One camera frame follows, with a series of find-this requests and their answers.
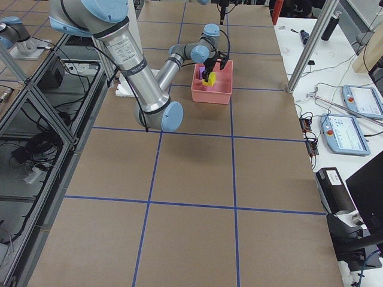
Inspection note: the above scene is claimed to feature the yellow foam block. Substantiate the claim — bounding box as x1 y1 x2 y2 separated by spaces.
202 72 216 87

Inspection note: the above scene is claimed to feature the black water bottle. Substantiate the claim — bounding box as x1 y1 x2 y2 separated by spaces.
321 11 342 41

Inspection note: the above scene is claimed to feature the overhead black camera mount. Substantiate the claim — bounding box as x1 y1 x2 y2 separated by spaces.
217 0 240 25

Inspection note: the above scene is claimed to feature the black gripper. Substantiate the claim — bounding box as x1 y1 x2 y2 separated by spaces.
202 51 229 81

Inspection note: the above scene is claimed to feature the purple foam block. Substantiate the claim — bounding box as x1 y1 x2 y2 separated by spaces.
198 66 207 80

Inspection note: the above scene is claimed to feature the black computer monitor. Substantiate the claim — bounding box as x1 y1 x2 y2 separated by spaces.
326 153 382 271

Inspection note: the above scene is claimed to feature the blue teach pendant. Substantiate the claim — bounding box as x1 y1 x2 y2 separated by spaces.
342 85 382 120
321 114 370 156

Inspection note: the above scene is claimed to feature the aluminium frame post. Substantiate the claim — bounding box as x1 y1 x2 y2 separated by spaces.
286 0 339 94

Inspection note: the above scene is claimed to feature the black box with label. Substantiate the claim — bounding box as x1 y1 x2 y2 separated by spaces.
315 167 355 215

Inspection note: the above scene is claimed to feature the near blue teach pendant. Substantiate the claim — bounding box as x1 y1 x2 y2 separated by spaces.
321 114 370 156

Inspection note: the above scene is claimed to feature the far blue teach pendant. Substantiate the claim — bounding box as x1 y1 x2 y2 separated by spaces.
342 85 382 120

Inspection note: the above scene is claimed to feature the aluminium frame rail structure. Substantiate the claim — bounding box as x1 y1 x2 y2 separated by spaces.
1 15 111 286

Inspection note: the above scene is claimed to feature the pink plastic bin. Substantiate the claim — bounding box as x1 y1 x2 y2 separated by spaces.
191 60 233 105

